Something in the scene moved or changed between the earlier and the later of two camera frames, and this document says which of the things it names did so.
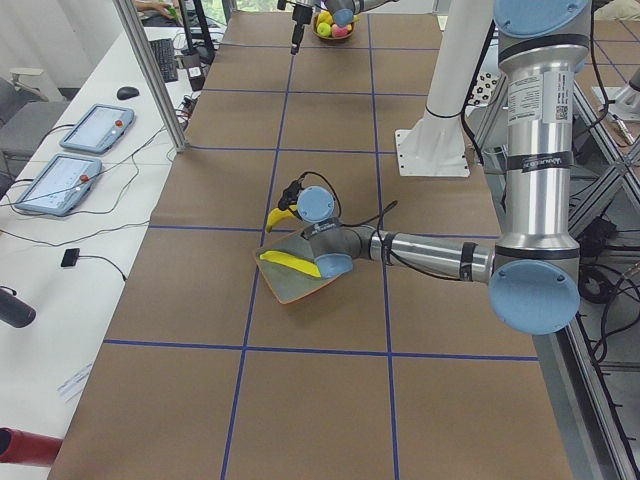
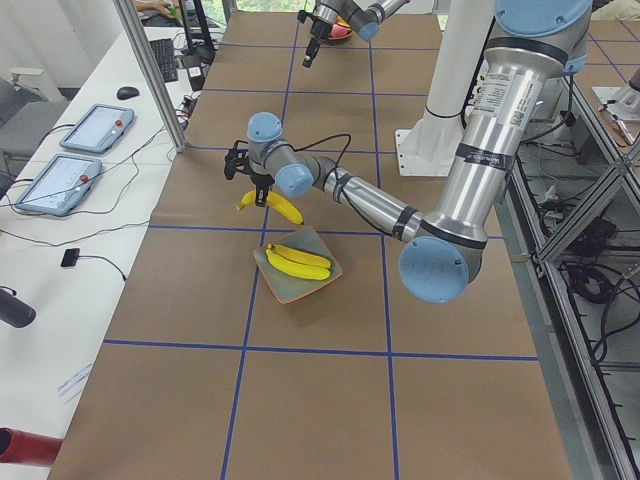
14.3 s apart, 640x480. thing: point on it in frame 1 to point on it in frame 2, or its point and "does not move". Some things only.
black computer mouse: (127, 92) does not move
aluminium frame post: (135, 33) does not move
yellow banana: (276, 214) to (297, 269)
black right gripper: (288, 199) to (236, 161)
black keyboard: (165, 55) does not move
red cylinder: (28, 448) does not move
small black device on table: (70, 257) does not move
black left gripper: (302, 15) to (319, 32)
